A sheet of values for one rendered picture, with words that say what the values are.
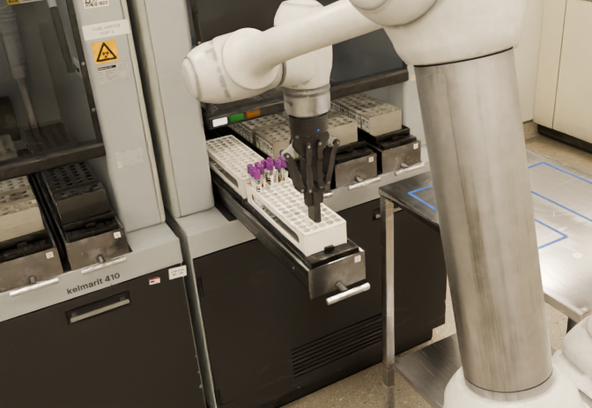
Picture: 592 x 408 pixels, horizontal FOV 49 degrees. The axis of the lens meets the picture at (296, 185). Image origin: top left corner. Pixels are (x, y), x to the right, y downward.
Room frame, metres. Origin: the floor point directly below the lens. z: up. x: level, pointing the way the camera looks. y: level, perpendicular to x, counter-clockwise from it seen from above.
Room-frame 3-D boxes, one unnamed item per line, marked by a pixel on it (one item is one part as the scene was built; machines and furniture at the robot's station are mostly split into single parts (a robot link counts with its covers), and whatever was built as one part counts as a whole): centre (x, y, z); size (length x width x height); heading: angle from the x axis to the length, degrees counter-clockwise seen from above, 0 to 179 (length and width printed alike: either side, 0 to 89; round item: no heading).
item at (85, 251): (1.59, 0.61, 0.78); 0.73 x 0.14 x 0.09; 26
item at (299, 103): (1.20, -0.03, 1.13); 0.09 x 0.09 x 0.06
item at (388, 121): (1.76, -0.27, 0.85); 0.12 x 0.02 x 0.06; 115
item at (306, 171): (1.19, -0.02, 0.99); 0.04 x 0.01 x 0.11; 26
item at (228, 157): (1.57, 0.15, 0.83); 0.30 x 0.10 x 0.06; 26
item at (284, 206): (1.28, 0.01, 0.83); 0.30 x 0.10 x 0.06; 26
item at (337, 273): (1.41, 0.07, 0.78); 0.73 x 0.14 x 0.09; 26
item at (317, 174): (1.20, -0.05, 0.99); 0.04 x 0.01 x 0.11; 26
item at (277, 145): (1.62, 0.01, 0.85); 0.12 x 0.02 x 0.06; 117
